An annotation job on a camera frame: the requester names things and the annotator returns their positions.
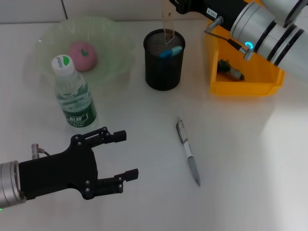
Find gripper cable with connector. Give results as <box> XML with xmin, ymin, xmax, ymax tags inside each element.
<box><xmin>31</xmin><ymin>142</ymin><xmax>51</xmax><ymax>160</ymax></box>
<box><xmin>204</xmin><ymin>16</ymin><xmax>255</xmax><ymax>61</ymax></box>

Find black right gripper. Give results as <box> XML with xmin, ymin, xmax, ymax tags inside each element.
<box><xmin>169</xmin><ymin>0</ymin><xmax>250</xmax><ymax>31</ymax></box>

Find green glass fruit plate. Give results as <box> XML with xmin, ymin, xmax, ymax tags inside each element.
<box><xmin>35</xmin><ymin>16</ymin><xmax>136</xmax><ymax>91</ymax></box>

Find left gripper cable with connector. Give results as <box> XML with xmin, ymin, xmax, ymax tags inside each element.
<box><xmin>31</xmin><ymin>142</ymin><xmax>51</xmax><ymax>160</ymax></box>

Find black mesh pen holder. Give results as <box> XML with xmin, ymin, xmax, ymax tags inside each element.
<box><xmin>143</xmin><ymin>28</ymin><xmax>186</xmax><ymax>91</ymax></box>

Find blue scissors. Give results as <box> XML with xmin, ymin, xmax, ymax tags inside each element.
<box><xmin>157</xmin><ymin>46</ymin><xmax>183</xmax><ymax>59</ymax></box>

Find green plastic wrapper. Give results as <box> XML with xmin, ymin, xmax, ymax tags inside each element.
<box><xmin>217</xmin><ymin>58</ymin><xmax>245</xmax><ymax>82</ymax></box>

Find right gripper cable with connector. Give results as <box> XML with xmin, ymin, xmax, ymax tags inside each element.
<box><xmin>204</xmin><ymin>16</ymin><xmax>255</xmax><ymax>61</ymax></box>

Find yellow plastic bin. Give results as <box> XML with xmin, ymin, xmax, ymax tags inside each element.
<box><xmin>204</xmin><ymin>0</ymin><xmax>286</xmax><ymax>97</ymax></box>

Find pink toy peach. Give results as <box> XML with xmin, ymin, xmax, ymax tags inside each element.
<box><xmin>67</xmin><ymin>41</ymin><xmax>98</xmax><ymax>72</ymax></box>

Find clear green-label water bottle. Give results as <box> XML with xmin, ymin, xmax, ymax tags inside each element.
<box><xmin>51</xmin><ymin>54</ymin><xmax>99</xmax><ymax>132</ymax></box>

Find transparent plastic ruler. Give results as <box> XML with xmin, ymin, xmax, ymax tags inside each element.
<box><xmin>161</xmin><ymin>0</ymin><xmax>177</xmax><ymax>46</ymax></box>

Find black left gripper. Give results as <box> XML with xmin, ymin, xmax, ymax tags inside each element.
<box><xmin>18</xmin><ymin>126</ymin><xmax>140</xmax><ymax>201</ymax></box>

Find grey white ballpoint pen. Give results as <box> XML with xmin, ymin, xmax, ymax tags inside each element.
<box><xmin>176</xmin><ymin>116</ymin><xmax>201</xmax><ymax>187</ymax></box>

